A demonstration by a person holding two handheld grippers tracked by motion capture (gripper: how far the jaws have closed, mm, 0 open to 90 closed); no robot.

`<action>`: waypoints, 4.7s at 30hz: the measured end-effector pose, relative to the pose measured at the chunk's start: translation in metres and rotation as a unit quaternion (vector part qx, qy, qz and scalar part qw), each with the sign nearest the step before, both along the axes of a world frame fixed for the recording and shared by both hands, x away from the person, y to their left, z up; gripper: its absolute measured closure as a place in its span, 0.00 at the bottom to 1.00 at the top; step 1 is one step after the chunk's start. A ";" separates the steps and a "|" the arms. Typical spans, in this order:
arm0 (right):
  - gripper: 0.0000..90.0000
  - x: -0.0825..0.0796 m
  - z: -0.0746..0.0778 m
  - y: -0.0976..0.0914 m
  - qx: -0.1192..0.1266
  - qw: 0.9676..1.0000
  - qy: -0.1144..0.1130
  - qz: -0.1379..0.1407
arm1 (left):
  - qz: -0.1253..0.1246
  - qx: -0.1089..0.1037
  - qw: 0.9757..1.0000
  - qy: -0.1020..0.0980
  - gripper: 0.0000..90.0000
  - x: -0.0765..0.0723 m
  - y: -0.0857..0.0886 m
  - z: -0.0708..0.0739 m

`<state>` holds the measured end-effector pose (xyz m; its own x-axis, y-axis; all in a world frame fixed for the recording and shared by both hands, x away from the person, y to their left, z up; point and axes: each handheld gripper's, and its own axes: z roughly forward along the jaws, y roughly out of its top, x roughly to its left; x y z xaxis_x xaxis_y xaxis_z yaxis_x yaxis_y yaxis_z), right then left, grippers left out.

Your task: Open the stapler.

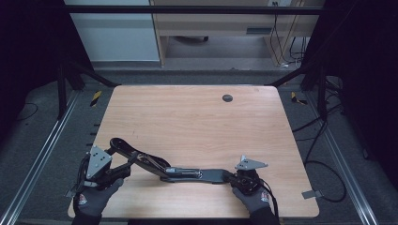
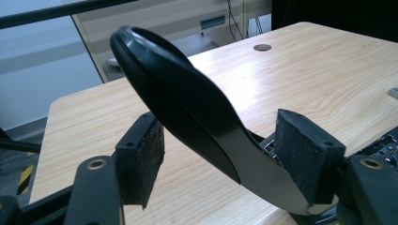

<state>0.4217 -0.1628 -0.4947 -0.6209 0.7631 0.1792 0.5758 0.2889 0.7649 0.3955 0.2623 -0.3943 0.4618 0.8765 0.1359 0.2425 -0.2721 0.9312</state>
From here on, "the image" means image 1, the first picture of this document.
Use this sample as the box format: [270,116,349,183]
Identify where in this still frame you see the black diagonal frame strut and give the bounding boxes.
[268,62,317,88]
[66,58,122,88]

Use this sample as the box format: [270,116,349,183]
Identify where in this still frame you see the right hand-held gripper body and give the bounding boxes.
[232,154,269,197]

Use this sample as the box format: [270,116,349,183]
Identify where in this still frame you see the person's right hand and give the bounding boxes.
[231,187,273,216]

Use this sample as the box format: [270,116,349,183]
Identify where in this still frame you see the black upright frame post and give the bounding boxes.
[316,66,329,119]
[56,63,68,120]

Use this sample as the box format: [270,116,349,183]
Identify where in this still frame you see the right hand-held gripper cable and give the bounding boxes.
[258,180,280,218]

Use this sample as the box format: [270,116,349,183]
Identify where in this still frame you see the black horizontal frame bar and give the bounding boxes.
[63,5,325,16]

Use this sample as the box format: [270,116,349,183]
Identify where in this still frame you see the white cabinet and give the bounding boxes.
[63,0,161,63]

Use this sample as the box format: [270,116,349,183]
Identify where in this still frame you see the black hanging desk cable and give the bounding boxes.
[269,2,284,66]

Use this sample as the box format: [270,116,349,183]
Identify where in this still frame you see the yellow-handled tool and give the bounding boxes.
[89,90,103,108]

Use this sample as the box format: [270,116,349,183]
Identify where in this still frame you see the thin black floor cable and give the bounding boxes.
[19,101,39,122]

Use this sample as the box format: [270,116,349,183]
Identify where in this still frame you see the orange-black tool on right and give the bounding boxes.
[290,91,308,106]

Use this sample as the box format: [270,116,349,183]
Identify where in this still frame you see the light wooden desk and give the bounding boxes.
[149,0,325,68]

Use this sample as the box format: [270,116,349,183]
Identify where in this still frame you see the looped black floor cable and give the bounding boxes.
[303,120,348,203]

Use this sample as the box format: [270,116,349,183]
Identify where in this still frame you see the black curtain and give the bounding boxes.
[302,0,398,190]
[0,0,94,148]

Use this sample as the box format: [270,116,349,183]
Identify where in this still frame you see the aluminium floor rail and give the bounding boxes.
[304,92,380,225]
[0,90,81,225]

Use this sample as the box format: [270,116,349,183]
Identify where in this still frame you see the black stapler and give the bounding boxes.
[109,137,239,186]

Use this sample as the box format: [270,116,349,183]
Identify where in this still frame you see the left hand-held gripper cable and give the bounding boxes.
[77,155,92,191]

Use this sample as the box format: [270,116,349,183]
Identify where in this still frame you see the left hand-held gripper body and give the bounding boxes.
[81,144,132,190]

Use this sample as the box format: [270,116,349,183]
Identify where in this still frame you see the hand-held gripper cable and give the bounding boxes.
[258,180,280,218]
[77,155,92,191]

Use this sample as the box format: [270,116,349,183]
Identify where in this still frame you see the coiled black desk cable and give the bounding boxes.
[288,36,307,63]

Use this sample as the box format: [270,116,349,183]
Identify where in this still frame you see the long black floor cable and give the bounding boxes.
[291,103,344,133]

